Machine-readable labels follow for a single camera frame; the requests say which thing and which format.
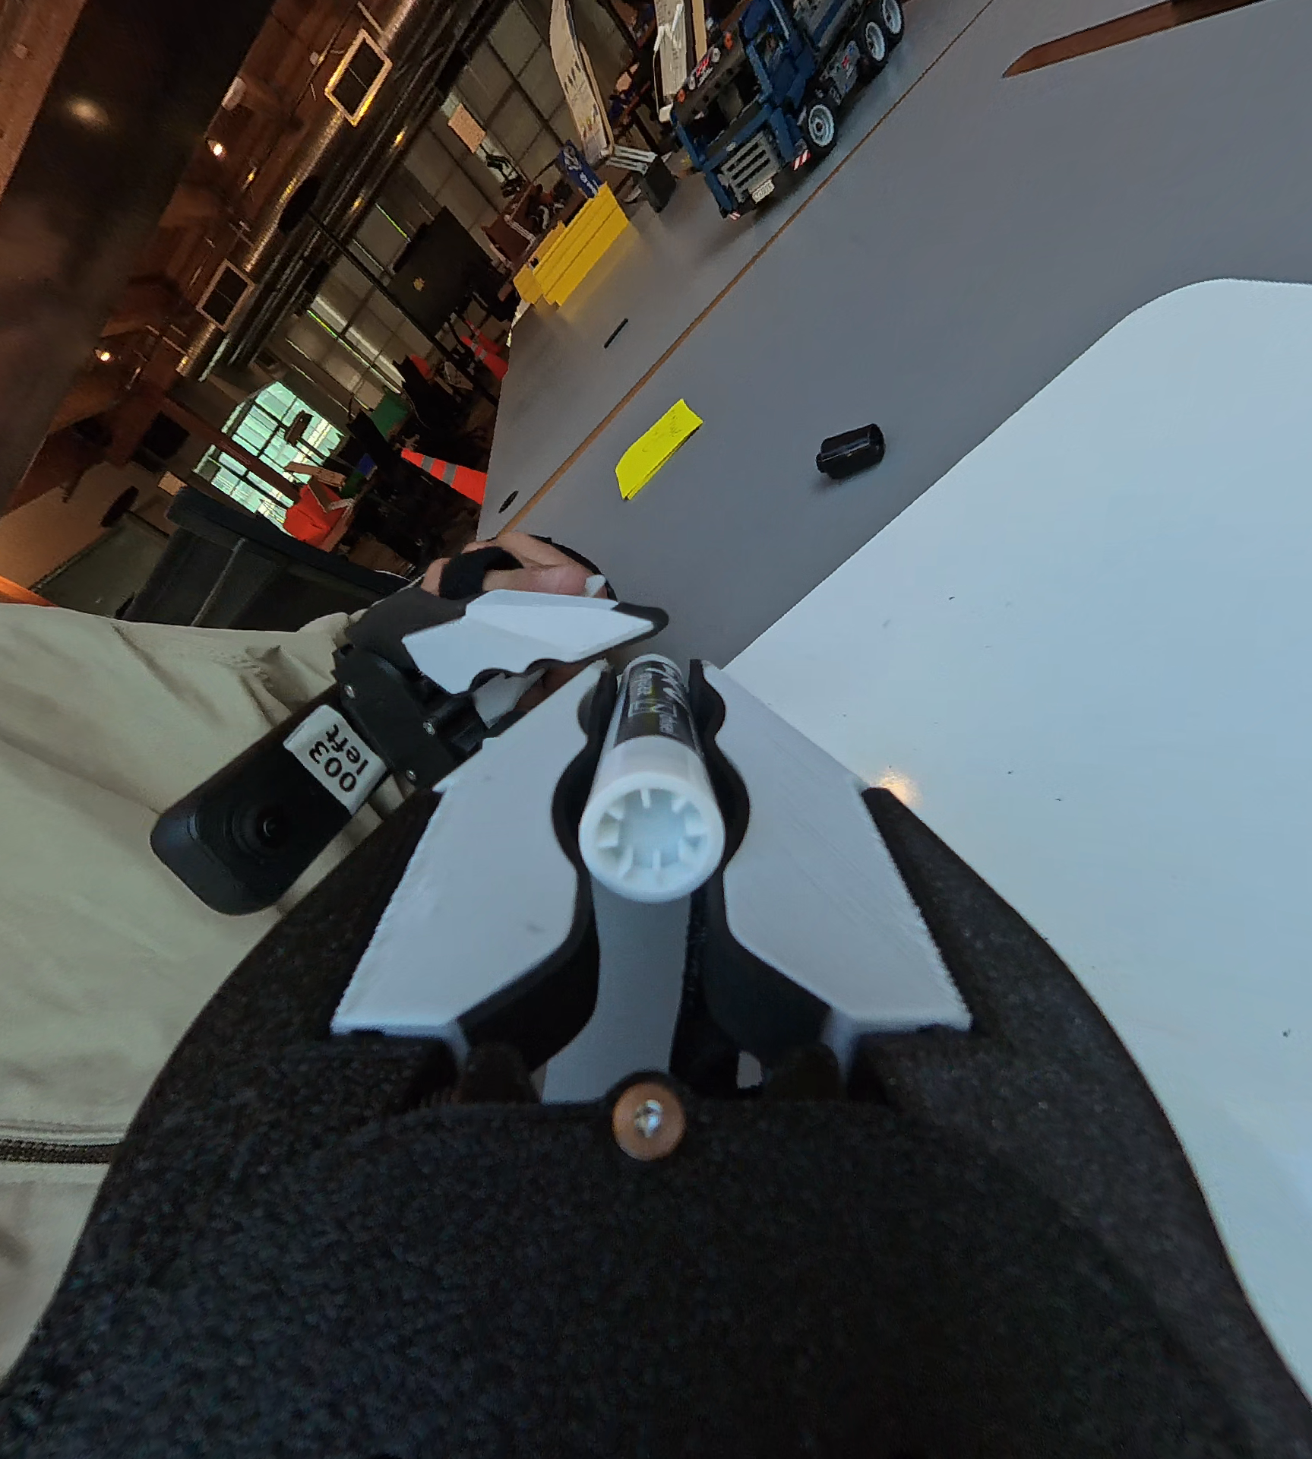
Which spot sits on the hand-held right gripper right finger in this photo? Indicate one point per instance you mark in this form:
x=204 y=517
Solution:
x=839 y=912

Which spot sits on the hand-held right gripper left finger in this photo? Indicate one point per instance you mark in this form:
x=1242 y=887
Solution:
x=462 y=901

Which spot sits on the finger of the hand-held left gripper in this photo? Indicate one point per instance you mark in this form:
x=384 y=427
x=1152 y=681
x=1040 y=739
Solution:
x=541 y=625

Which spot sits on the white dry erase marker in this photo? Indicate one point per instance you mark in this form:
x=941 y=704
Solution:
x=649 y=843

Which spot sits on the black marker cap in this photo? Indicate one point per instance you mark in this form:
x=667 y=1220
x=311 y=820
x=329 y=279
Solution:
x=849 y=454

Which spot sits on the white whiteboard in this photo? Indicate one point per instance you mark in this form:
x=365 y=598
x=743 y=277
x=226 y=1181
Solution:
x=1123 y=685

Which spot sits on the person's left hand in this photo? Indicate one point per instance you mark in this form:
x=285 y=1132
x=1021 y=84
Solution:
x=559 y=571

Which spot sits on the red orange object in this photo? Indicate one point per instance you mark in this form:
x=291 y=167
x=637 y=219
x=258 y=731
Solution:
x=446 y=470

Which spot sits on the black mesh panel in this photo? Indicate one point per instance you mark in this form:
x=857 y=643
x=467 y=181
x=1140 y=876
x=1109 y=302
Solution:
x=246 y=566

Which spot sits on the orange bag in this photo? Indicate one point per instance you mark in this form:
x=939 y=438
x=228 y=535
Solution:
x=316 y=515

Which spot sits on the yellow paper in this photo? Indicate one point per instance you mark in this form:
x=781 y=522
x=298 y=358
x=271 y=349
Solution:
x=658 y=450

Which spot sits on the green panel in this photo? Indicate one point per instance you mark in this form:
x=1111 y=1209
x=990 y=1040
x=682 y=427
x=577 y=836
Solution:
x=388 y=418

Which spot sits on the orange traffic cone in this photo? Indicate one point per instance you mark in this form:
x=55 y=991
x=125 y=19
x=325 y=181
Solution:
x=487 y=356

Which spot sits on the black screen on stand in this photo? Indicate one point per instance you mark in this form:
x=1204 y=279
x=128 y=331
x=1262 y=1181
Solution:
x=438 y=268

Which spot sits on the yellow bin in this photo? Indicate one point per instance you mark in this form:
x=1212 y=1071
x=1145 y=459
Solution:
x=575 y=246

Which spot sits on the person's beige jacket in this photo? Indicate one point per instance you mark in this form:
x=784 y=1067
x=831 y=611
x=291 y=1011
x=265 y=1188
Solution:
x=40 y=970

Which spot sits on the small black box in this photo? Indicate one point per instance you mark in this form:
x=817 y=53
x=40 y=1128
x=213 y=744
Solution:
x=660 y=183

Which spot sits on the white curved sign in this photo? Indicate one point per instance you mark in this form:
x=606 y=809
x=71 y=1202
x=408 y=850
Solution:
x=579 y=70

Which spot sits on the blue toy truck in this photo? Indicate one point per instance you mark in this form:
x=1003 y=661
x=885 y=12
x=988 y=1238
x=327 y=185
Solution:
x=770 y=104

